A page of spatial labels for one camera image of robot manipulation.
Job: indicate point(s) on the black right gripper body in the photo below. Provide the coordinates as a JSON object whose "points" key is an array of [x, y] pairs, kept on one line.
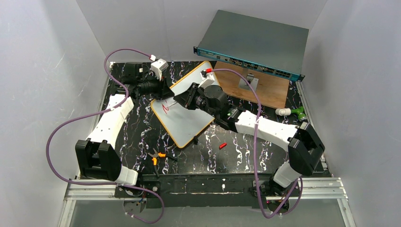
{"points": [[190, 100]]}

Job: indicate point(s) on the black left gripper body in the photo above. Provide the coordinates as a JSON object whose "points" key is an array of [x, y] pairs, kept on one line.
{"points": [[161, 88]]}

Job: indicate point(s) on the grey metal bracket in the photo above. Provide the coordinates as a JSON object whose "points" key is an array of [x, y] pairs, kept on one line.
{"points": [[251, 82]]}

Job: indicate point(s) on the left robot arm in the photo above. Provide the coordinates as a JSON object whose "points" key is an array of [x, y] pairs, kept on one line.
{"points": [[96, 154]]}

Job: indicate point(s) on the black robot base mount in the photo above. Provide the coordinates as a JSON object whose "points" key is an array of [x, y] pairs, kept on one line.
{"points": [[201, 190]]}

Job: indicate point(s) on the wooden board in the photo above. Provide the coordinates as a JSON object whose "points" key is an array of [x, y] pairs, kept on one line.
{"points": [[272, 91]]}

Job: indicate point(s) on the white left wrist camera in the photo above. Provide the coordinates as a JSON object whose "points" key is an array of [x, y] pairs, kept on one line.
{"points": [[158, 67]]}

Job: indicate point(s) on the red marker cap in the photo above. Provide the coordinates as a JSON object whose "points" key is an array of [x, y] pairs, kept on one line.
{"points": [[222, 145]]}

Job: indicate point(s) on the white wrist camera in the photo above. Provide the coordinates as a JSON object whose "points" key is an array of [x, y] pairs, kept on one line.
{"points": [[158, 67], [207, 82]]}

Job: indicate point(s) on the grey network switch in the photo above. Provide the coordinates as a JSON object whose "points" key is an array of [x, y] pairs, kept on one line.
{"points": [[256, 44]]}

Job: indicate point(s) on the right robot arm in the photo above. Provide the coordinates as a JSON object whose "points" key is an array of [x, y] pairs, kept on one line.
{"points": [[303, 145]]}

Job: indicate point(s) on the yellow-framed whiteboard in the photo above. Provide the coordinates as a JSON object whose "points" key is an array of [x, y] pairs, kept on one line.
{"points": [[182, 124]]}

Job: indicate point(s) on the green and white tool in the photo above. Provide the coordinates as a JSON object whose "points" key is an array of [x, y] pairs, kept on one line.
{"points": [[299, 112]]}

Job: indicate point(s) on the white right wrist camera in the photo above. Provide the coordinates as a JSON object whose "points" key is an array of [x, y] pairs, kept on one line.
{"points": [[207, 82]]}

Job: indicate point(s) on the orange-handled pliers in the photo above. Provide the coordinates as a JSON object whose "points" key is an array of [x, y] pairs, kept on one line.
{"points": [[155, 156]]}

